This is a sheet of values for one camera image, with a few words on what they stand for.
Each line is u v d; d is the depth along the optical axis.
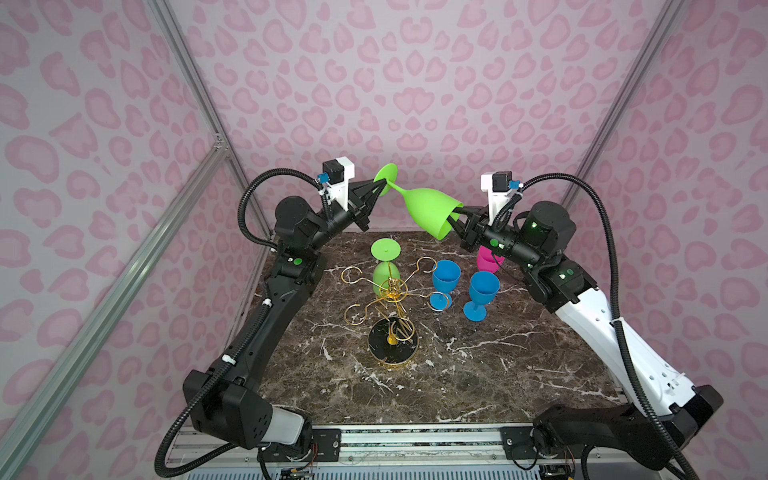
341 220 0.56
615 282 0.46
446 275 0.92
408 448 0.73
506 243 0.53
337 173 0.49
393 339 0.91
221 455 0.44
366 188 0.57
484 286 0.88
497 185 0.51
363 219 0.55
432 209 0.56
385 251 0.75
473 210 0.54
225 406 0.39
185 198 0.75
